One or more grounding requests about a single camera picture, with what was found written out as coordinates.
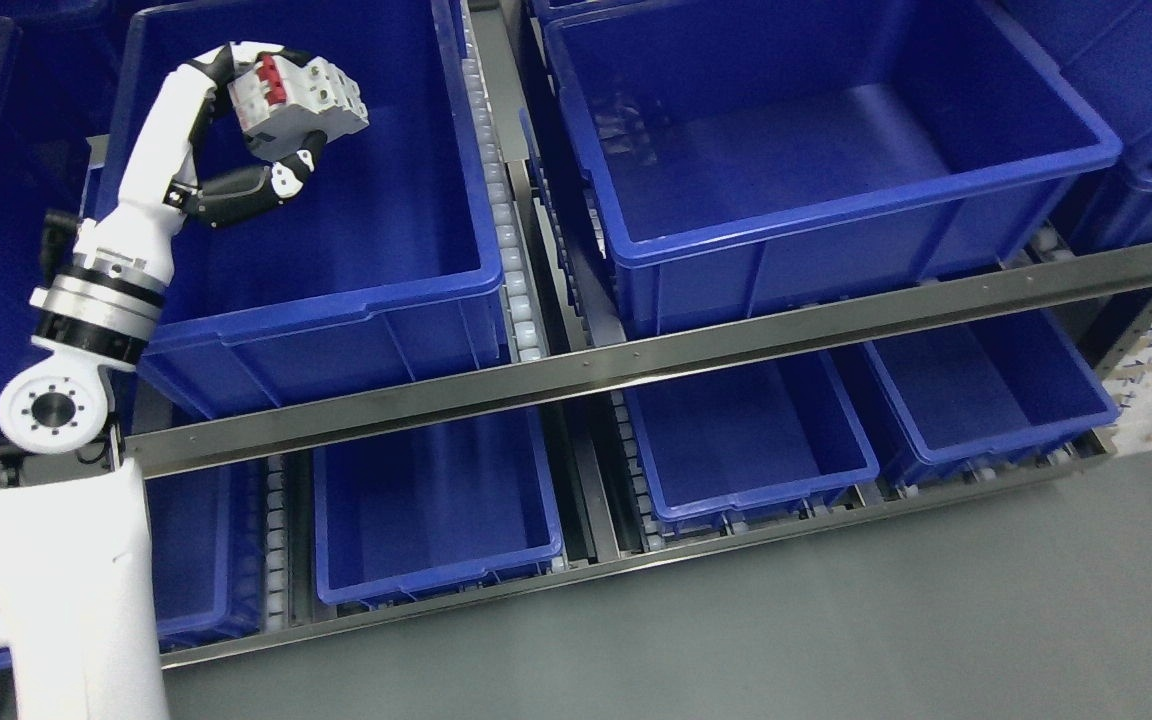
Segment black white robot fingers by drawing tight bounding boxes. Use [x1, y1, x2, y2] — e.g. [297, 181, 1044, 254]
[185, 41, 317, 131]

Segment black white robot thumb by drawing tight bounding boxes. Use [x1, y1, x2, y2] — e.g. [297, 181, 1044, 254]
[180, 132, 328, 229]

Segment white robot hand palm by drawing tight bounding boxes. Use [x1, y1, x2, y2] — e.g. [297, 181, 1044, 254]
[78, 65, 217, 263]

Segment grey circuit breaker red switch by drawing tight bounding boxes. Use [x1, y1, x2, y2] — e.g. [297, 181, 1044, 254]
[228, 55, 369, 161]

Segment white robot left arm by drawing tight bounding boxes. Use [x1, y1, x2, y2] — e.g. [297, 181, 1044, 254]
[0, 41, 369, 719]

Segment steel shelf rack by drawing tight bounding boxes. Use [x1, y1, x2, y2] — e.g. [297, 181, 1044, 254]
[0, 0, 1152, 691]

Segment large blue bin left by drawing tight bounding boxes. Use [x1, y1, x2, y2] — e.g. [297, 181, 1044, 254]
[94, 1, 509, 419]

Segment large blue bin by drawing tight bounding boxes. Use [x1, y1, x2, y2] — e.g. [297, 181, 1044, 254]
[536, 1, 1123, 340]
[94, 1, 509, 419]

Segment lower blue bin far-left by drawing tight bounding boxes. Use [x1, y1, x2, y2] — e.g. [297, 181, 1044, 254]
[0, 458, 267, 675]

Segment lower blue bin middle-left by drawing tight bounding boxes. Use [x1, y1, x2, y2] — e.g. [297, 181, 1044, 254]
[312, 407, 564, 609]

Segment large blue bin right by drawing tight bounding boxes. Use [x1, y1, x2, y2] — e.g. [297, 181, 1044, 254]
[536, 1, 1123, 340]

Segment lower blue bin middle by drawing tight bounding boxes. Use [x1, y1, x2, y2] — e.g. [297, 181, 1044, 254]
[623, 351, 879, 533]

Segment lower blue bin right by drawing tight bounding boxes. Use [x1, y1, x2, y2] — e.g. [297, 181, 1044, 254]
[829, 309, 1119, 487]

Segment blue bin far right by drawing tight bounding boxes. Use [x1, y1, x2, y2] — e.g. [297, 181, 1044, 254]
[1005, 1, 1152, 253]

